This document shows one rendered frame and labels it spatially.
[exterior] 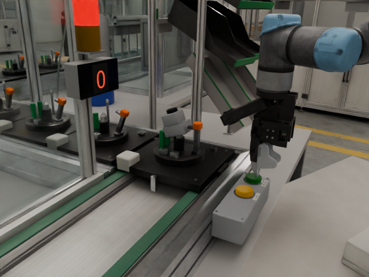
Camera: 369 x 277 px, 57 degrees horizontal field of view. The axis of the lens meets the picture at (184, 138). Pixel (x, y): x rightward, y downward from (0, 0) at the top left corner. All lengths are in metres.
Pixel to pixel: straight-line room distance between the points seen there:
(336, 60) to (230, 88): 0.59
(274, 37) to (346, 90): 4.17
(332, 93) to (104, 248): 4.44
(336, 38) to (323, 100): 4.32
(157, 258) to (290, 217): 0.43
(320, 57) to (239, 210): 0.33
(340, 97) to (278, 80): 4.18
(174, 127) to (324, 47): 0.42
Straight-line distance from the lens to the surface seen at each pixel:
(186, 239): 0.64
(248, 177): 0.84
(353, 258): 0.80
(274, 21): 0.71
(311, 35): 0.67
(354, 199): 1.08
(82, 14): 0.73
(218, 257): 0.76
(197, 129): 0.86
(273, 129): 0.75
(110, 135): 1.02
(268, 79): 0.73
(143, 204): 0.82
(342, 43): 0.64
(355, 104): 4.90
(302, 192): 1.05
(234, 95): 1.18
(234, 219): 0.70
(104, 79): 0.76
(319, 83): 4.93
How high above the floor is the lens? 1.35
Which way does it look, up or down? 21 degrees down
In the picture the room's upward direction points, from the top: 2 degrees clockwise
